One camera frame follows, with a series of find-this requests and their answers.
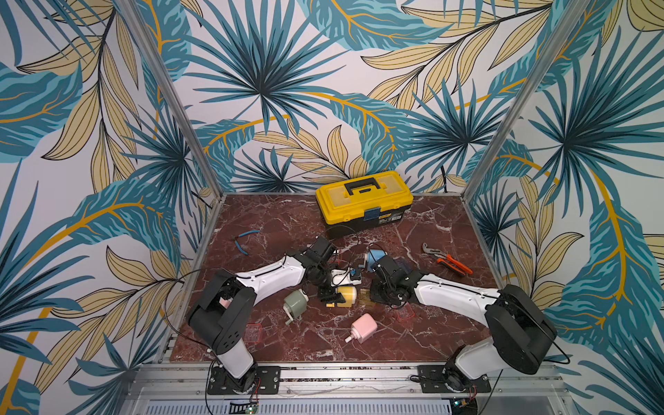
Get yellow transparent tray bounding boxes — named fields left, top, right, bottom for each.
left=357, top=289, right=373, bottom=306

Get yellow pencil sharpener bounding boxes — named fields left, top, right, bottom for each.
left=326, top=285, right=357, bottom=308

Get pink transparent tray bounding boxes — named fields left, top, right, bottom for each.
left=395, top=304, right=415, bottom=324
left=243, top=323, right=263, bottom=344

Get pink pencil sharpener front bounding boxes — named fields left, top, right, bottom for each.
left=345, top=313, right=378, bottom=343

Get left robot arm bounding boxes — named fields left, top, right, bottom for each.
left=186, top=237, right=337, bottom=391

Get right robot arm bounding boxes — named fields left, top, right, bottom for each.
left=366, top=253, right=558, bottom=392

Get green pencil sharpener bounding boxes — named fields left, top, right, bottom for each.
left=283, top=289, right=309, bottom=325

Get blue pencil sharpener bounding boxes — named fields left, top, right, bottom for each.
left=364, top=249, right=387, bottom=271

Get yellow black toolbox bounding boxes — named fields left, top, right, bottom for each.
left=316, top=171, right=413, bottom=239

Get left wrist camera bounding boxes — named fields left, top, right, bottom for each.
left=331, top=268, right=361, bottom=286

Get orange handled pliers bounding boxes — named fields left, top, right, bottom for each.
left=422, top=243, right=473, bottom=276

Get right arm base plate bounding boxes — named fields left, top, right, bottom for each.
left=415, top=365, right=492, bottom=394

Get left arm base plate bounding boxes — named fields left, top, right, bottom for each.
left=206, top=365, right=282, bottom=395

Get aluminium front rail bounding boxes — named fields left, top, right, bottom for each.
left=120, top=361, right=577, bottom=414

